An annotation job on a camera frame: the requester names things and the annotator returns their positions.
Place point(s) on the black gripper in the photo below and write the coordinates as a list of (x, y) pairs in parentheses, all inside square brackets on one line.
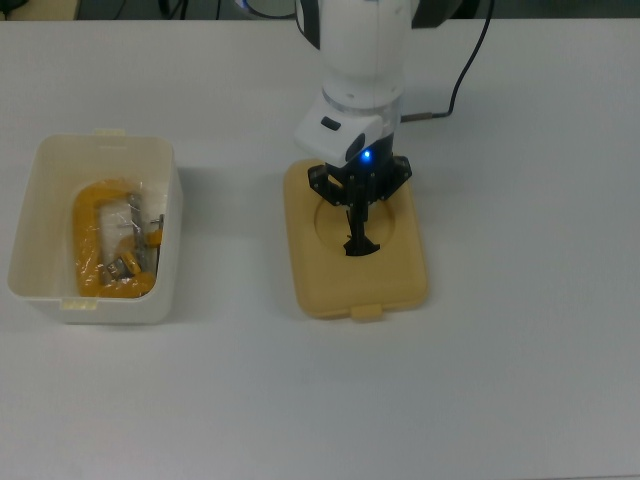
[(385, 165)]

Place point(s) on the tan plastic case lid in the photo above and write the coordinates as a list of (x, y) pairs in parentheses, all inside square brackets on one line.
[(400, 280)]

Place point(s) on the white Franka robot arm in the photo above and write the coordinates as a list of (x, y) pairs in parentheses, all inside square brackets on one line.
[(360, 40)]

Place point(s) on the white plastic tool case box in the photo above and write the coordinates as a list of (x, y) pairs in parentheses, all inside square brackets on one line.
[(50, 210)]

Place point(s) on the yellow C-clamp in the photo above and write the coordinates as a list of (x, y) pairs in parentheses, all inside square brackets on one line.
[(82, 235)]

